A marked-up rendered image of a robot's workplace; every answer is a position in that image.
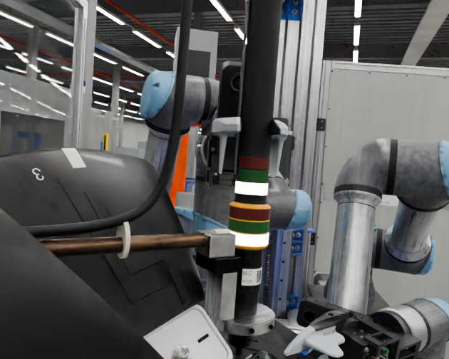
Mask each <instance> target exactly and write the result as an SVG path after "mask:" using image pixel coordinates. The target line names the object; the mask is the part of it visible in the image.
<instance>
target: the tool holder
mask: <svg viewBox="0 0 449 359"><path fill-rule="evenodd" d="M210 230H211V229H208V230H197V231H196V233H205V237H206V244H205V246H204V247H197V248H195V251H196V262H195V263H196V264H197V265H198V266H201V267H202V268H204V269H206V270H207V286H206V296H205V311H206V312H208V313H209V317H210V319H211V321H212V322H213V323H214V325H215V327H216V328H217V329H218V330H220V331H222V332H225V333H229V334H233V335H244V336H253V335H261V334H265V333H268V332H269V331H270V330H271V329H273V327H274V317H275V315H274V312H273V310H272V309H270V308H269V307H267V306H265V305H263V304H260V303H258V304H257V314H256V315H254V316H248V317H243V316H235V315H234V306H235V296H236V287H237V272H240V271H241V261H242V258H241V257H239V256H236V255H234V253H235V243H236V234H232V233H226V234H216V233H212V232H210Z"/></svg>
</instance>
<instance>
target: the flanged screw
mask: <svg viewBox="0 0 449 359"><path fill-rule="evenodd" d="M189 354H190V351H189V348H188V347H187V346H185V345H179V346H178V347H176V349H175V350H174V354H173V355H174V358H175V359H187V358H188V356H189Z"/></svg>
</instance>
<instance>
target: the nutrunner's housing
mask: <svg viewBox="0 0 449 359"><path fill-rule="evenodd" d="M234 255H236V256H239V257H241V258H242V261H241V271H240V272H237V287H236V296H235V306H234V315H235V316H243V317H248V316H254V315H256V314H257V304H258V295H259V291H260V286H261V280H262V259H263V249H261V250H245V249H237V248H235V253H234ZM227 342H228V343H229V344H230V345H231V346H233V347H235V348H246V347H248V346H250V345H251V344H252V337H251V336H244V335H233V334H229V333H228V339H227Z"/></svg>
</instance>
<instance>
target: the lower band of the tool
mask: <svg viewBox="0 0 449 359"><path fill-rule="evenodd" d="M229 205H230V206H233V207H239V208H245V209H271V207H270V206H269V205H268V204H243V203H238V202H231V203H230V204H229ZM229 218H230V219H235V218H231V217H229ZM235 220H239V221H244V222H268V221H269V220H267V221H250V220H242V219H235ZM229 231H231V232H234V233H238V234H248V233H242V232H237V231H232V230H229ZM268 233H269V232H268ZM268 233H265V234H268ZM248 235H264V234H248ZM266 247H267V245H266V246H241V245H236V244H235V248H237V249H245V250H261V249H265V248H266Z"/></svg>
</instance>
